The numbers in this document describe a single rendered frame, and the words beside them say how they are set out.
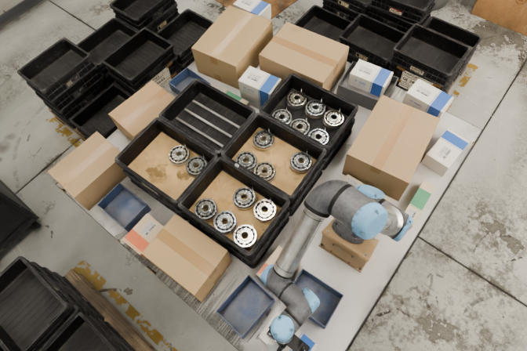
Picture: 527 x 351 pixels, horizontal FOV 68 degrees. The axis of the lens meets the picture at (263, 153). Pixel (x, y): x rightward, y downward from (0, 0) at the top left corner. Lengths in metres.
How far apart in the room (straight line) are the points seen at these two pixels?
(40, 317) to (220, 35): 1.73
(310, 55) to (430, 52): 1.02
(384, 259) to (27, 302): 1.75
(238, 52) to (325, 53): 0.47
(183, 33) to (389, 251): 2.20
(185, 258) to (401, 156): 1.06
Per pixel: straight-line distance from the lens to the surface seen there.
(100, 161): 2.06
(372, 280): 1.86
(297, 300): 1.41
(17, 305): 2.42
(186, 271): 1.72
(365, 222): 1.21
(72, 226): 3.01
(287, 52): 2.22
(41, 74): 3.19
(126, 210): 2.07
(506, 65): 3.80
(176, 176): 1.93
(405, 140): 1.95
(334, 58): 2.20
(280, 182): 1.84
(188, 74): 2.44
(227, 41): 2.31
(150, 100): 2.18
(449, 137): 2.16
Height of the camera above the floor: 2.48
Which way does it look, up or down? 60 degrees down
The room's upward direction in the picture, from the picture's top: 6 degrees counter-clockwise
